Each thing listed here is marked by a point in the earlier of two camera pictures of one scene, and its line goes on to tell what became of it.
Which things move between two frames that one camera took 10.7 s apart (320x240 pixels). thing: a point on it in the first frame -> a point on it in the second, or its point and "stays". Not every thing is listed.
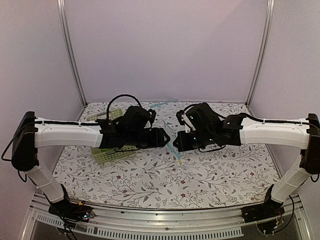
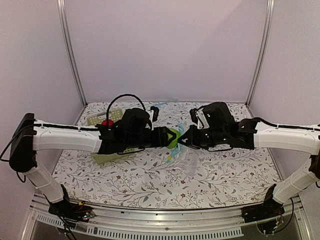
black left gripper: (158, 140) stays
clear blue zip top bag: (173, 127) -> (185, 158)
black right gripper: (182, 146) stays
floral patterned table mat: (233, 176) stays
